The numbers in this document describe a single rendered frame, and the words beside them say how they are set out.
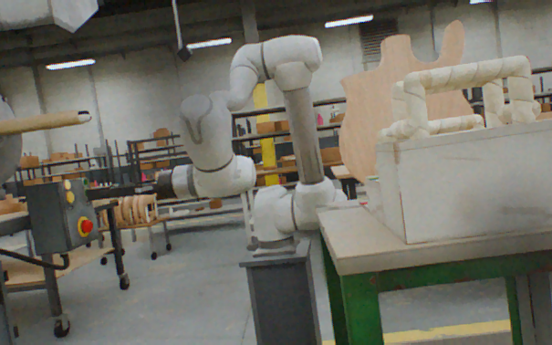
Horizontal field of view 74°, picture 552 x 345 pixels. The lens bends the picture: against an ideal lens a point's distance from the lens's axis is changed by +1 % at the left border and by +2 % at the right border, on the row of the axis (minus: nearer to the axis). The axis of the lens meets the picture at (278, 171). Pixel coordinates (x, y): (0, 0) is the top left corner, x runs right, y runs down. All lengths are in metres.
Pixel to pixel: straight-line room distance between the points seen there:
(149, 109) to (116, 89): 1.24
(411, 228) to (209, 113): 0.46
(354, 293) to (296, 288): 0.87
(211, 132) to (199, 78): 11.56
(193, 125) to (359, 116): 0.43
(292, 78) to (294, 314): 0.91
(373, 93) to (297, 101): 0.40
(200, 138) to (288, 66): 0.57
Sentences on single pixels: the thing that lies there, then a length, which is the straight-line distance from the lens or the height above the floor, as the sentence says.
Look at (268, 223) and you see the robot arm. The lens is 1.49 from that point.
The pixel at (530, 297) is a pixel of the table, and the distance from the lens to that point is 1.22.
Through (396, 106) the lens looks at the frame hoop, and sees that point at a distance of 0.73.
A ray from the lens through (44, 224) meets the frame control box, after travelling 1.21.
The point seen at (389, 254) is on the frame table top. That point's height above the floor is 0.93.
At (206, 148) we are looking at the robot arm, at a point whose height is 1.14.
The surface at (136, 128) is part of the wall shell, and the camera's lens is 12.82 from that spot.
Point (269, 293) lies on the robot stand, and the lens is 1.53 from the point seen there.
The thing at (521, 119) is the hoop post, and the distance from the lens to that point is 0.72.
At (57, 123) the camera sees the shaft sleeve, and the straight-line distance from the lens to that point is 0.93.
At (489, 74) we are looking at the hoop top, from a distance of 0.70.
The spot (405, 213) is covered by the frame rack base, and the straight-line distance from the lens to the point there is 0.64.
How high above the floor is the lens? 1.11
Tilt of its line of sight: 3 degrees down
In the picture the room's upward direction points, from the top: 8 degrees counter-clockwise
